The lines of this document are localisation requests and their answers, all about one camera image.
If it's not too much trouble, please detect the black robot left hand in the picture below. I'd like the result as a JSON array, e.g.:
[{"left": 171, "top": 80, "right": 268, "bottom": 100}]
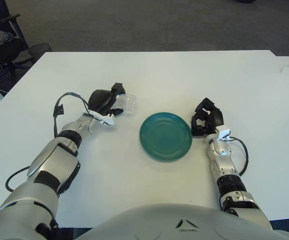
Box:
[{"left": 87, "top": 82, "right": 125, "bottom": 117}]

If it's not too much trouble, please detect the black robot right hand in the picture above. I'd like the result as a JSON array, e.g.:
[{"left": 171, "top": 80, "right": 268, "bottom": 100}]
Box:
[{"left": 190, "top": 97, "right": 225, "bottom": 137}]

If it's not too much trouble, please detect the clear plastic cup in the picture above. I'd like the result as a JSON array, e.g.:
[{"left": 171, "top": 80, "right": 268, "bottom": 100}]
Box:
[{"left": 113, "top": 93, "right": 139, "bottom": 118}]

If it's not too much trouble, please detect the green round plate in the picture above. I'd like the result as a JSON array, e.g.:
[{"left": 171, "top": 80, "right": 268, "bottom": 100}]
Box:
[{"left": 139, "top": 111, "right": 194, "bottom": 165}]

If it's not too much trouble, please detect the grey robot torso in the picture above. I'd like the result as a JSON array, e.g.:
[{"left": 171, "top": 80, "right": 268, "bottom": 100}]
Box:
[{"left": 74, "top": 203, "right": 289, "bottom": 240}]

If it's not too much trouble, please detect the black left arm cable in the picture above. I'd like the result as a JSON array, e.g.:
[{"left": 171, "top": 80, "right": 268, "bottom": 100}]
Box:
[{"left": 53, "top": 92, "right": 95, "bottom": 138}]

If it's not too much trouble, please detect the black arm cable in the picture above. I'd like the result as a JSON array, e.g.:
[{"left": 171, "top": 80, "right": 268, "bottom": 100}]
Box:
[
  {"left": 228, "top": 136, "right": 249, "bottom": 177},
  {"left": 53, "top": 92, "right": 95, "bottom": 138}
]

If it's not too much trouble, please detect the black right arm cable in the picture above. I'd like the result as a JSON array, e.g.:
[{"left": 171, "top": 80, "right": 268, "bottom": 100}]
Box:
[{"left": 228, "top": 136, "right": 249, "bottom": 177}]

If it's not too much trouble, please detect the black wire mesh wastebasket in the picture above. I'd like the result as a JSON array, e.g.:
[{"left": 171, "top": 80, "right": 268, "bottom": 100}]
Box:
[{"left": 28, "top": 43, "right": 53, "bottom": 63}]

